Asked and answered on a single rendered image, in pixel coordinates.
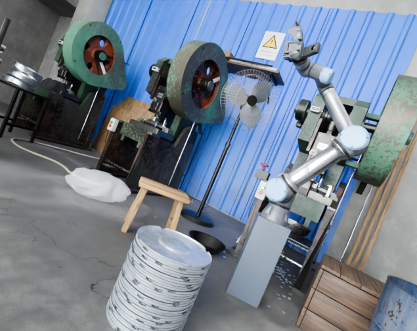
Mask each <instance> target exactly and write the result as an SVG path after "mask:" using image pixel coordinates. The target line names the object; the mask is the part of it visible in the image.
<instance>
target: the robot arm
mask: <svg viewBox="0 0 417 331"><path fill-rule="evenodd" d="M288 33H289V34H291V35H293V37H294V40H298V41H294V40H291V41H285V42H286V43H285V45H284V55H282V56H283V57H284V59H285V60H288V61H289V62H293V63H294V66H295V67H296V69H297V71H298V73H299V75H300V76H301V77H309V78H311V79H314V80H315V83H316V85H317V90H318V92H319V93H320V95H321V97H322V99H323V101H324V103H325V105H326V107H327V109H328V111H329V113H330V115H331V117H332V119H333V121H334V123H335V125H336V127H337V129H338V132H339V134H340V135H339V136H337V137H336V138H335V139H333V140H332V142H331V145H330V146H328V147H327V148H325V149H324V150H323V151H321V152H319V153H318V154H317V155H315V156H313V157H312V158H311V159H310V160H308V161H306V162H305V163H304V164H302V165H300V166H299V167H297V168H296V169H295V170H293V171H292V172H290V173H288V174H287V173H283V174H282V175H281V176H279V177H277V178H273V179H271V180H269V181H268V182H267V184H266V185H265V194H266V196H267V198H268V199H270V202H269V204H268V205H267V206H266V207H265V208H264V210H263V211H262V212H261V215H262V216H263V217H265V218H267V219H268V220H270V221H272V222H275V223H277V224H279V225H282V226H285V227H286V225H287V224H288V213H289V210H290V208H291V206H292V203H293V201H294V199H295V197H296V194H297V192H298V189H299V187H301V186H302V185H304V184H305V183H307V182H308V181H310V180H311V179H313V178H315V177H316V176H317V175H319V174H321V173H322V172H323V171H326V170H327V169H328V168H330V167H332V166H333V165H334V164H336V163H338V162H339V161H341V160H348V159H350V158H352V157H353V156H360V155H362V154H364V153H365V152H366V151H367V150H368V145H369V141H370V136H369V134H368V131H367V130H366V129H365V128H363V127H361V126H359V125H353V123H352V121H351V119H350V117H349V115H348V113H347V112H346V110H345V108H344V106H343V104H342V102H341V100H340V98H339V96H338V94H337V92H336V90H335V89H334V86H333V85H332V80H333V78H334V74H335V71H334V70H332V69H330V68H329V67H325V66H322V65H320V64H317V63H314V62H311V61H310V59H309V57H310V56H313V55H316V54H319V52H320V46H321V44H320V43H319V42H317V43H314V44H312V45H310V46H307V47H305V48H304V42H303V32H302V29H301V26H300V24H299V22H298V21H297V20H296V26H295V27H293V28H290V29H289V30H288Z"/></svg>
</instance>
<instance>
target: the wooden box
mask: <svg viewBox="0 0 417 331"><path fill-rule="evenodd" d="M384 286H385V283H383V282H381V281H379V280H377V279H375V278H373V277H371V276H369V275H367V274H365V273H363V272H361V271H359V270H357V269H355V268H353V267H351V266H349V265H347V264H345V263H343V262H341V261H339V260H337V259H335V258H333V257H331V256H329V255H327V254H324V255H323V256H322V259H321V261H320V263H319V265H318V267H317V270H316V272H315V275H314V277H313V279H312V281H311V284H310V286H309V288H308V291H307V293H306V295H305V297H304V299H303V303H302V305H301V309H300V312H299V315H298V318H297V322H296V326H297V327H299V328H300V329H302V330H303V331H367V329H368V326H369V324H370V321H371V319H372V316H371V314H372V313H373V312H374V311H375V308H376V306H377V304H378V301H379V298H380V296H381V293H382V290H383V288H384ZM307 308H308V309H307Z"/></svg>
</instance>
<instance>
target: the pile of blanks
mask: <svg viewBox="0 0 417 331"><path fill-rule="evenodd" d="M210 266H211V264H210ZM210 266H209V267H208V268H206V269H202V270H190V269H184V268H180V267H176V266H174V265H171V264H168V263H166V262H164V261H162V260H160V259H158V258H156V257H154V256H153V255H151V254H150V253H148V252H147V251H146V250H145V249H144V248H143V247H142V246H141V245H140V244H139V243H138V241H137V238H136V236H135V239H134V241H132V243H131V249H130V250H129V251H128V253H127V258H126V260H125V263H124V264H123V266H122V268H121V271H120V275H119V277H118V279H117V281H116V283H115V286H114V289H113V290H112V293H111V296H110V299H109V300H108V303H107V306H106V316H107V319H108V322H109V323H110V325H111V327H112V328H113V329H114V330H115V331H182V330H183V328H184V326H185V323H186V321H187V319H188V315H189V313H190V311H191V308H192V306H193V305H194V301H195V299H196V297H197V295H198V292H199V290H200V288H201V286H202V283H203V281H204V279H205V276H206V274H207V272H208V270H209V268H210Z"/></svg>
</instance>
